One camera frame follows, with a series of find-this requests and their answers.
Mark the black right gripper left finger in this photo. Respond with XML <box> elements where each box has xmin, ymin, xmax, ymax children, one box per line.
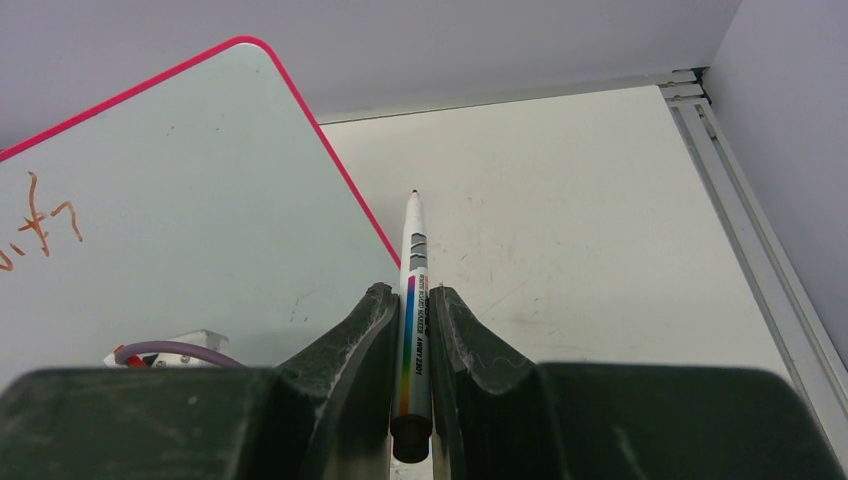
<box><xmin>1</xmin><ymin>283</ymin><xmax>398</xmax><ymax>479</ymax></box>

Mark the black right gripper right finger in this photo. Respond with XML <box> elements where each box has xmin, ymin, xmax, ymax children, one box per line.
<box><xmin>429</xmin><ymin>287</ymin><xmax>842</xmax><ymax>479</ymax></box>

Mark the white whiteboard marker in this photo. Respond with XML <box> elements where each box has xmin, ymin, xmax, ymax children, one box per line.
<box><xmin>390</xmin><ymin>190</ymin><xmax>433</xmax><ymax>464</ymax></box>

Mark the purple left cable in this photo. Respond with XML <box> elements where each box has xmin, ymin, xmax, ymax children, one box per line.
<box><xmin>113</xmin><ymin>340</ymin><xmax>246</xmax><ymax>370</ymax></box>

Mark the whiteboard with pink frame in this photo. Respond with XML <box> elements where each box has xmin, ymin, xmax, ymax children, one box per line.
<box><xmin>1</xmin><ymin>36</ymin><xmax>398</xmax><ymax>384</ymax></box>

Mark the aluminium rail frame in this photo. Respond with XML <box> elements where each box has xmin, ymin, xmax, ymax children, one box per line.
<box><xmin>319</xmin><ymin>71</ymin><xmax>847</xmax><ymax>460</ymax></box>

